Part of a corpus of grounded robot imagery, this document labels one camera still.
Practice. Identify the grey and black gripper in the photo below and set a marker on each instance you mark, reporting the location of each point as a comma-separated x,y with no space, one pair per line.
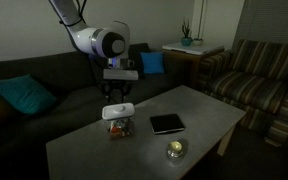
117,78

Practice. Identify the white container lid with button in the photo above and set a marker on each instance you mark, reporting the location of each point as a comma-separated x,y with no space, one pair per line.
117,111

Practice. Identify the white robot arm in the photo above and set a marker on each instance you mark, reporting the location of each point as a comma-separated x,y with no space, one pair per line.
111,43

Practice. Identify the clear container with snacks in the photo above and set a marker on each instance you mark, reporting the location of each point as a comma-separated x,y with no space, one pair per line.
120,128

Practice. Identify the blue cushion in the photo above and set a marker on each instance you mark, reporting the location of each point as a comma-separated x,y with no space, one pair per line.
152,62

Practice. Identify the black tablet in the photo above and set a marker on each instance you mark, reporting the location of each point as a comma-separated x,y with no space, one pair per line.
164,124

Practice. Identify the wooden side table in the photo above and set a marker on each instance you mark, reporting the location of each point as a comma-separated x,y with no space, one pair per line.
182,62

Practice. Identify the candle in glass jar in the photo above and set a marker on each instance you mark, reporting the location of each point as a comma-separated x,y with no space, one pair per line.
175,149

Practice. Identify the teal plant pot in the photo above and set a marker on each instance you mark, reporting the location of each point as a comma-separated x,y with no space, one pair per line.
186,41

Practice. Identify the teal cushion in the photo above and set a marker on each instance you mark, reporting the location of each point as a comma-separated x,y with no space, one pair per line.
26,94

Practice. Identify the small white pot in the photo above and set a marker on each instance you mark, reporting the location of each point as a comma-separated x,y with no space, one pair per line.
197,42

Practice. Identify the dark grey sofa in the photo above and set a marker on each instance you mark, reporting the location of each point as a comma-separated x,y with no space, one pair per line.
74,80

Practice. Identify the striped armchair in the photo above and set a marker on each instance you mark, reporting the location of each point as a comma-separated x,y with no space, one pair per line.
254,78

